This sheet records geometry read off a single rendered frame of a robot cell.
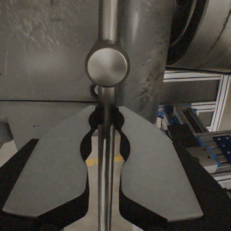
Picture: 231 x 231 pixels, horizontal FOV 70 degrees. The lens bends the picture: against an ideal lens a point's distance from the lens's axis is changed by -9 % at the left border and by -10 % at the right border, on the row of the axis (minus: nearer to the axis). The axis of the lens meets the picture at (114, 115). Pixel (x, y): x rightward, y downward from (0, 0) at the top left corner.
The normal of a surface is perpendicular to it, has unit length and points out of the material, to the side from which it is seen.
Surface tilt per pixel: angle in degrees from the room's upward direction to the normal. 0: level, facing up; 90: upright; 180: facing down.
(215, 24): 23
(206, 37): 31
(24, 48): 0
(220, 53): 40
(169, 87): 0
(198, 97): 0
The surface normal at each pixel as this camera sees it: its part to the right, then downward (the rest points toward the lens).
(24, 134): 0.01, 0.52
